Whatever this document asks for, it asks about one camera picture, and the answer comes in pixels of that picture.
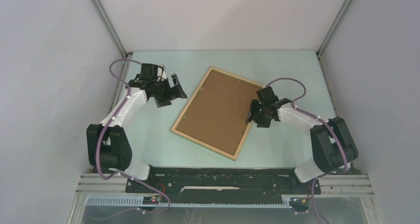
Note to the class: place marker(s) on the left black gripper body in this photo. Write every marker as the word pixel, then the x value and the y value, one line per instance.
pixel 162 89

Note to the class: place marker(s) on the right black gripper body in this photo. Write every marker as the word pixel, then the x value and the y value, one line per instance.
pixel 260 116

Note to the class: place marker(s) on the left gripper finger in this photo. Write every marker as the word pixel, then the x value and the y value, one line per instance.
pixel 162 102
pixel 176 90

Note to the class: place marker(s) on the wooden picture frame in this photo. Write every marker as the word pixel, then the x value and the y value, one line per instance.
pixel 203 145

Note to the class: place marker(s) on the brown backing board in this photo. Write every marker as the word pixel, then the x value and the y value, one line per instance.
pixel 218 112

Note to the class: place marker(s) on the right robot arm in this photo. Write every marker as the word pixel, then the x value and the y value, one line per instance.
pixel 332 144

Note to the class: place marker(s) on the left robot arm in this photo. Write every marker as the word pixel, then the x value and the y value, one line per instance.
pixel 107 142

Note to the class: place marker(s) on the left aluminium corner post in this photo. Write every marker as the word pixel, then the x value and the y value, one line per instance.
pixel 105 19

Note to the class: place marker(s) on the aluminium corner post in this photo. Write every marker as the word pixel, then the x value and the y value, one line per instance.
pixel 105 19
pixel 334 26

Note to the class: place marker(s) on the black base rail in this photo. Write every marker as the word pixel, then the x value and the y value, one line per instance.
pixel 225 185

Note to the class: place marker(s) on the white cable duct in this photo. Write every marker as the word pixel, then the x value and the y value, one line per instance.
pixel 145 201

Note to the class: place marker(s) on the right aluminium corner post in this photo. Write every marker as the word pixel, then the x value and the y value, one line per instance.
pixel 334 26

